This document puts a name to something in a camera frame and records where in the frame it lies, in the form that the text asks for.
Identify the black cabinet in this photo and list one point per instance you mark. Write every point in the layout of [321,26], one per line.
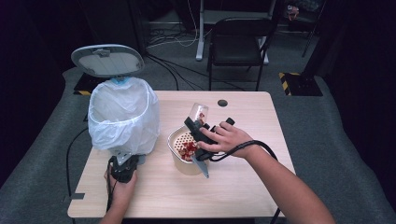
[112,25]

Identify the black folding chair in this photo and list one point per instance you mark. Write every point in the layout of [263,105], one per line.
[238,46]

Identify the white desk frame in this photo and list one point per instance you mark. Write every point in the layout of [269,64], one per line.
[200,37]

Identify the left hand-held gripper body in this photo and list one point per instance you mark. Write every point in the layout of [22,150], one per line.
[124,169]

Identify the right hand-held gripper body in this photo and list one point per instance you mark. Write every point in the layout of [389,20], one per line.
[204,137]

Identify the white plastic bin bag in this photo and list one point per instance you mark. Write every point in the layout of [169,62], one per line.
[124,118]

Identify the person's left hand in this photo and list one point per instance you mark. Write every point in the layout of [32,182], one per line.
[121,194]

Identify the person's right hand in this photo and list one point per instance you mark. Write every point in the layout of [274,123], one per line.
[232,140]

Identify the red food scraps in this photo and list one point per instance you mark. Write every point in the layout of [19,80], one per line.
[202,117]
[186,151]

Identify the white pedal trash bin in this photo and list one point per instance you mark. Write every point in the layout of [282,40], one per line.
[106,62]

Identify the clear plastic cup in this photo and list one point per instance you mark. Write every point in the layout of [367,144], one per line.
[199,109]

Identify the beige container with perforated strainer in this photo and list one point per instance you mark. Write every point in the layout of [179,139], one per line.
[183,166]

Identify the grey table edge bracket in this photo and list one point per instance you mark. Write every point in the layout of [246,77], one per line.
[74,196]

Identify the black tripod leg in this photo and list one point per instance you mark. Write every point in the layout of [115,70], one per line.
[311,37]

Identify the black stand base striped edge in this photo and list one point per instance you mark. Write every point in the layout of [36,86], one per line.
[302,84]
[85,85]

